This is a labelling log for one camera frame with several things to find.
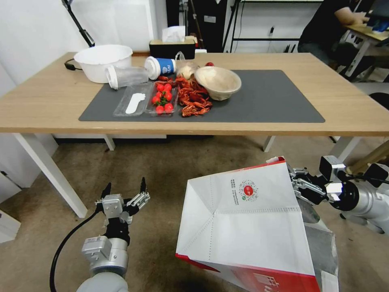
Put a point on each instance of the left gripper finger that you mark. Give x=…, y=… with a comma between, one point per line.
x=141, y=197
x=105, y=192

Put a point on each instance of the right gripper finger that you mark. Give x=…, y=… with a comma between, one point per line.
x=304, y=175
x=308, y=191

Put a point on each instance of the white red food delivery bag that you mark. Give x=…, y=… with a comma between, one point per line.
x=243, y=225

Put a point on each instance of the clear plastic bag with bun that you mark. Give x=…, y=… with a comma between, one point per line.
x=186, y=68

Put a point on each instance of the beige wooden plank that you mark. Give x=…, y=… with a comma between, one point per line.
x=369, y=159

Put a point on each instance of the dark grey table mat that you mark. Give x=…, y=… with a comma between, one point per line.
x=267, y=100

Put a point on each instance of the wooden table with white legs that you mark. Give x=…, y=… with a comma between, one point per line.
x=319, y=91

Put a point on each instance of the red cherry tomato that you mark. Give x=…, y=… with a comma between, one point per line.
x=169, y=107
x=160, y=109
x=167, y=87
x=168, y=96
x=155, y=100
x=159, y=94
x=160, y=87

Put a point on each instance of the white cabinet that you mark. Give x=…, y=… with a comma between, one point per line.
x=18, y=161

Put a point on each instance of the clear tray with white spoon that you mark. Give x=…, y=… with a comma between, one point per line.
x=133, y=101

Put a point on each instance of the black round stool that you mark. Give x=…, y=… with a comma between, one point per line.
x=380, y=100

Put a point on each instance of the clear plastic tomato tray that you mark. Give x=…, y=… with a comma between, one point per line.
x=162, y=98

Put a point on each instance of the white storage box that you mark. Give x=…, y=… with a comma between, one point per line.
x=7, y=226

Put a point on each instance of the red crayfish pile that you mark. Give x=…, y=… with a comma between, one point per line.
x=193, y=97

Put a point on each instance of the clear plastic cup with lid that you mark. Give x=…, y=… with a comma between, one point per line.
x=127, y=76

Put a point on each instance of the beige paper bowl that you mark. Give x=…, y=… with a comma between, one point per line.
x=218, y=81

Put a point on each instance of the white plastic basin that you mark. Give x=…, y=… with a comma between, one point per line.
x=100, y=62

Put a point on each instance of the white blue paper coffee cup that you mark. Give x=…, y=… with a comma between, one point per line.
x=160, y=67

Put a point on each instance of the person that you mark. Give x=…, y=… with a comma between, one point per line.
x=325, y=27

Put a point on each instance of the black tissue box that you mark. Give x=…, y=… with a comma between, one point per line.
x=171, y=48

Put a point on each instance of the white tissue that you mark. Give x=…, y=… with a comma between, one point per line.
x=173, y=33

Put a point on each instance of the black tripod stand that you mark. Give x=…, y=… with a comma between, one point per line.
x=79, y=25

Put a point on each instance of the black laptop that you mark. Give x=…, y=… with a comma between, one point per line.
x=378, y=9

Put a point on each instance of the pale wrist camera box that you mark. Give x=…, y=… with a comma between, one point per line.
x=112, y=206
x=334, y=191

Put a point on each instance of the wooden desk with white frame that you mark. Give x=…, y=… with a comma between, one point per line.
x=361, y=39

